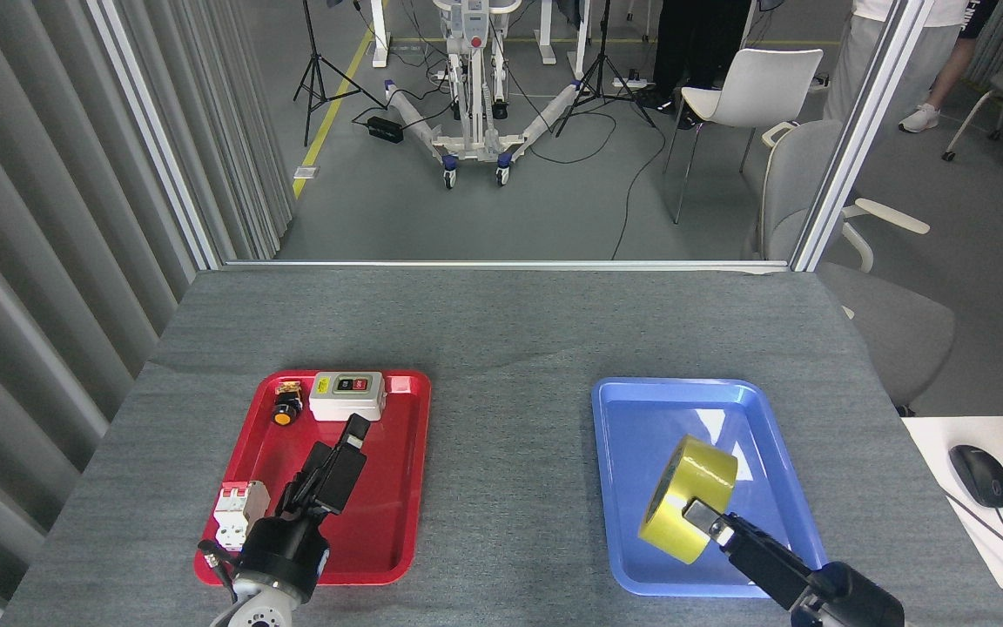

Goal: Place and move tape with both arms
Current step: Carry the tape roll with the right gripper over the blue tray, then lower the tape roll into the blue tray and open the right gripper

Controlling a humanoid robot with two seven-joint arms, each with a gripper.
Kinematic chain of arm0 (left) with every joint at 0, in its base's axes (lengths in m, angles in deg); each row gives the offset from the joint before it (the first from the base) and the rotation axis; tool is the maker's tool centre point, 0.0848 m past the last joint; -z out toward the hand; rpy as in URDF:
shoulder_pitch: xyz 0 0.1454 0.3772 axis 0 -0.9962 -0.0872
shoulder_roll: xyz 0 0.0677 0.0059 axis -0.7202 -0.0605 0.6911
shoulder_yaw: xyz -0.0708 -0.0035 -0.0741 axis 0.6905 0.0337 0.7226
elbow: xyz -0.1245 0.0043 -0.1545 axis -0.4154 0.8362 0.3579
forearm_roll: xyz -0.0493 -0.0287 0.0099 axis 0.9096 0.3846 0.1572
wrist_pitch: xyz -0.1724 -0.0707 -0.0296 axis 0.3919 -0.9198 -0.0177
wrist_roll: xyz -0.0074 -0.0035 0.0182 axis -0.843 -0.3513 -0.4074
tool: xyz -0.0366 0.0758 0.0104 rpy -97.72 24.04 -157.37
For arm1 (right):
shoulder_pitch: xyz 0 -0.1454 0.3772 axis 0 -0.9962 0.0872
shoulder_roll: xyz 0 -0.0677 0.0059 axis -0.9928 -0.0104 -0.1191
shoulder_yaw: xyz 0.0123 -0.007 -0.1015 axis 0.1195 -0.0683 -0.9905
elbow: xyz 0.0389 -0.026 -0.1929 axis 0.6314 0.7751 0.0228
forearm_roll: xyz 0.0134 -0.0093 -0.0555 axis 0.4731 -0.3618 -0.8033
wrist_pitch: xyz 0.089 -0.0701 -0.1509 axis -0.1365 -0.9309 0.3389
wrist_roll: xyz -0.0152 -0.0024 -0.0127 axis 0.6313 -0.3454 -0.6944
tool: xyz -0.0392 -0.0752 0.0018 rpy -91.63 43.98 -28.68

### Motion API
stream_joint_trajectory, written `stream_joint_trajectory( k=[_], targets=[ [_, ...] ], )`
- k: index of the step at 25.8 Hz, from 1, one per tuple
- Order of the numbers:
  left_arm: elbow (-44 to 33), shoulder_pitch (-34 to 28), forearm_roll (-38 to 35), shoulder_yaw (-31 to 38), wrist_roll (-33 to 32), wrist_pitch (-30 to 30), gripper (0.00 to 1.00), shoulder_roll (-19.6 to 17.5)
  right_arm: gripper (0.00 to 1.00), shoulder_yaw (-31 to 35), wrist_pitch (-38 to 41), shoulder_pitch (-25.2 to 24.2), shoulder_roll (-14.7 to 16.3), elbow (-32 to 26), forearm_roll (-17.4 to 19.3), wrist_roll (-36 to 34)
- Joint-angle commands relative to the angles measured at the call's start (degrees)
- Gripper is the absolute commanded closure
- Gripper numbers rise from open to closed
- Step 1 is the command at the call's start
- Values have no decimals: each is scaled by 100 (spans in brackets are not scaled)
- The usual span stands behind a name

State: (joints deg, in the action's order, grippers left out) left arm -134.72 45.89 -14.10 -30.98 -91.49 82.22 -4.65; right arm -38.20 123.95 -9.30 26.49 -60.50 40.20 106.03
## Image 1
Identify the red plastic tray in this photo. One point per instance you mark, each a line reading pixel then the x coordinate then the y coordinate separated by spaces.
pixel 380 522

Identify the silver frame post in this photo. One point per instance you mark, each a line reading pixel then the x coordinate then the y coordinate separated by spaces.
pixel 860 131
pixel 158 131

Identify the black computer mouse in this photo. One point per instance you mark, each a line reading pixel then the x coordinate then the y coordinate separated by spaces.
pixel 980 476

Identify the white switch box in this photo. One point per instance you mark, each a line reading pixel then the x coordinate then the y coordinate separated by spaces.
pixel 345 405

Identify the black power adapter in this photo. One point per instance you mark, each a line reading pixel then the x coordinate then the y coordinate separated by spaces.
pixel 386 129

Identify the white desk leg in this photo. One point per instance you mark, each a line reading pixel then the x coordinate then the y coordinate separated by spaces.
pixel 379 35
pixel 546 35
pixel 584 43

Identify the black tripod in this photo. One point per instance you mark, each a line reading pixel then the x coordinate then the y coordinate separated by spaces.
pixel 603 70
pixel 317 70

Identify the white circuit breaker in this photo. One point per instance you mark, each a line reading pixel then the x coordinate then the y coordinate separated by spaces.
pixel 238 514

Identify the white plastic chair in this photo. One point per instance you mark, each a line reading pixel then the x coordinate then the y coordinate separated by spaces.
pixel 763 83

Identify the blue plastic tray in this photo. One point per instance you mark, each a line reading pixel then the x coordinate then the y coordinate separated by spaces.
pixel 641 418

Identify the white power strip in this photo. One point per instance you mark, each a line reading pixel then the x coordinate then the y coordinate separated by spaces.
pixel 630 83
pixel 822 84

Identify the silver frame rail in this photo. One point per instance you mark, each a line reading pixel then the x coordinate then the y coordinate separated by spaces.
pixel 501 264

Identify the white desk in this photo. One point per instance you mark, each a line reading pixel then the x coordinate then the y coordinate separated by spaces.
pixel 937 444

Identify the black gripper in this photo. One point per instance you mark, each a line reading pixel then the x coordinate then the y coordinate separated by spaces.
pixel 854 601
pixel 286 557

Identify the white wheeled stand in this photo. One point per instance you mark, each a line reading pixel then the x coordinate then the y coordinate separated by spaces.
pixel 471 104

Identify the yellow tape roll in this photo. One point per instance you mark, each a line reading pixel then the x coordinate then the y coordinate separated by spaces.
pixel 702 475

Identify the grey office chair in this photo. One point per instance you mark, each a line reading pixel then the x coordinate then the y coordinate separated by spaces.
pixel 893 331

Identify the person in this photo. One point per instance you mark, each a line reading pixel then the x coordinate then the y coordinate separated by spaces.
pixel 919 117
pixel 932 61
pixel 702 35

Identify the yellow push button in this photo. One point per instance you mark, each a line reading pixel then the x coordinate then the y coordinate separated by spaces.
pixel 285 414

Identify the grey floor plate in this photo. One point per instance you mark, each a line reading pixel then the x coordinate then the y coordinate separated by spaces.
pixel 306 172

